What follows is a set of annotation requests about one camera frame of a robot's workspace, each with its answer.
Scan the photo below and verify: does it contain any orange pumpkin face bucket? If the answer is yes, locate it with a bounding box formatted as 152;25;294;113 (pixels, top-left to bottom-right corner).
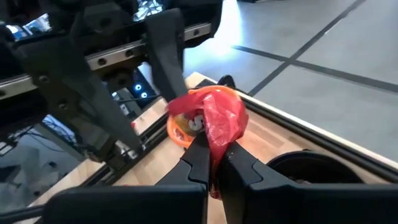
166;85;246;149

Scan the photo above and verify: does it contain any thin black cable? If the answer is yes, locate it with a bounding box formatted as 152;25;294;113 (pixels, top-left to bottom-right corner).
114;95;162;104

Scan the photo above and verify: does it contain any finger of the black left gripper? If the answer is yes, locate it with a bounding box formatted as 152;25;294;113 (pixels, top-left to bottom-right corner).
15;39;144;169
146;8;189;102

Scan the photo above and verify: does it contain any black ghost face bucket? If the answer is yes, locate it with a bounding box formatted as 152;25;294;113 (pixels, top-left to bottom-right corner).
266;151;364;185

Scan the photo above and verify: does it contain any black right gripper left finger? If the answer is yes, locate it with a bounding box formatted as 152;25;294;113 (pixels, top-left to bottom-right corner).
155;133;211;224

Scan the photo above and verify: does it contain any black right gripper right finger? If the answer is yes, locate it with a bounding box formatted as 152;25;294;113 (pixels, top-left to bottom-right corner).
217;142;296;224

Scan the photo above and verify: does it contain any black computer tower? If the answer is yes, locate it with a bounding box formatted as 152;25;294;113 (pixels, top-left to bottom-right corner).
132;68;158;103

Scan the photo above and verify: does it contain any black cable clamp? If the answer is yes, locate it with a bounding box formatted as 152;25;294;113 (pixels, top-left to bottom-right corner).
217;74;236;90

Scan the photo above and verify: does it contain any red Skittles packet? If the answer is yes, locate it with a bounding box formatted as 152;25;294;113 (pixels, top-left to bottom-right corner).
167;89;249;200

